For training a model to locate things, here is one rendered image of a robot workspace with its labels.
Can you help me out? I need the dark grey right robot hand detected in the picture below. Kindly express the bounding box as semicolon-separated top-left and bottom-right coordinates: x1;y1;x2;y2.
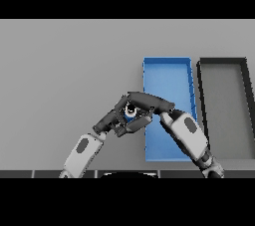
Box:
115;91;176;138

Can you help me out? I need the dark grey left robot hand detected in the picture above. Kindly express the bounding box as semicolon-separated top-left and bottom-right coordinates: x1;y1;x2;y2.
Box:
92;94;136;135

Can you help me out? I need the dark grey bin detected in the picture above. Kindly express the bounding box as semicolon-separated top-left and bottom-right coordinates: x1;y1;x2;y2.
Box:
195;57;255;160

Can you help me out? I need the blue pipe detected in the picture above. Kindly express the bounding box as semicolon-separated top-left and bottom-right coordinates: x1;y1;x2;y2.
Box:
123;103;139;125

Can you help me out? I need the blue bin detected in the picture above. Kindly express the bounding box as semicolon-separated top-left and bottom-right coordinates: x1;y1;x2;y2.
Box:
141;56;199;162

